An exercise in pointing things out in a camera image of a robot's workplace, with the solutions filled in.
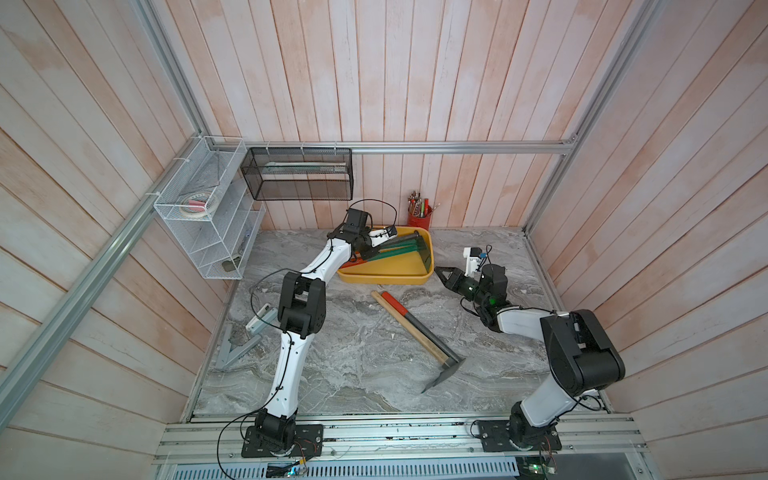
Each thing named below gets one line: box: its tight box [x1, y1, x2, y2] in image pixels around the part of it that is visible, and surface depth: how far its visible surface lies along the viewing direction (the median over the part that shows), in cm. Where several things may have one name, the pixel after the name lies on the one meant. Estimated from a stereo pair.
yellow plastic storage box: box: [337, 226, 435, 285], surface depth 108 cm
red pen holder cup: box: [408, 211, 432, 231], surface depth 116 cm
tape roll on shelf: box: [180, 192, 209, 219], surface depth 74 cm
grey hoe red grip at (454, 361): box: [382, 291, 466, 394], surface depth 89 cm
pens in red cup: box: [408, 190, 441, 218], surface depth 113 cm
